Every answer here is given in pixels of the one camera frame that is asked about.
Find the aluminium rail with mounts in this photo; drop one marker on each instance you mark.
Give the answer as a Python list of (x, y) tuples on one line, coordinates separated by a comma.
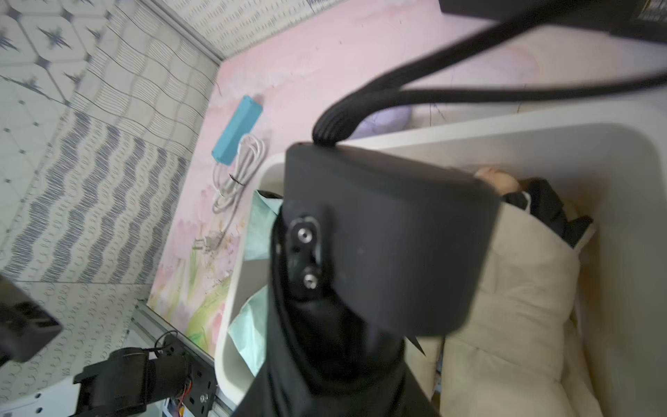
[(113, 359)]

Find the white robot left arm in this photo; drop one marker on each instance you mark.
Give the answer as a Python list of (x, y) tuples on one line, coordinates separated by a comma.
[(26, 328)]

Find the black umbrella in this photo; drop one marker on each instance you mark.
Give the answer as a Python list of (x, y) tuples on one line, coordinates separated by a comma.
[(369, 249)]

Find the beige umbrella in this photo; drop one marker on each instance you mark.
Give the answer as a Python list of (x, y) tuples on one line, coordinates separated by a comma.
[(519, 353)]

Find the white plastic storage box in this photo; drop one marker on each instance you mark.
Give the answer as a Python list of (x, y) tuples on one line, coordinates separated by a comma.
[(608, 161)]

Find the mint green umbrella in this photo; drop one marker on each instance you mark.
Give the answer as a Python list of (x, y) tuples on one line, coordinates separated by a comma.
[(248, 331)]

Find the teal power strip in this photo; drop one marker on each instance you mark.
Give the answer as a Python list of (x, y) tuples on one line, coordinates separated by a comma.
[(241, 123)]

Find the yellow black tool box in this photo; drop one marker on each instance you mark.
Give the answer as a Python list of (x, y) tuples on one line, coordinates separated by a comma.
[(643, 20)]

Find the lavender folded umbrella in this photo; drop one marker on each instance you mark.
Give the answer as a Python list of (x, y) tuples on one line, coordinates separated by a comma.
[(383, 122)]

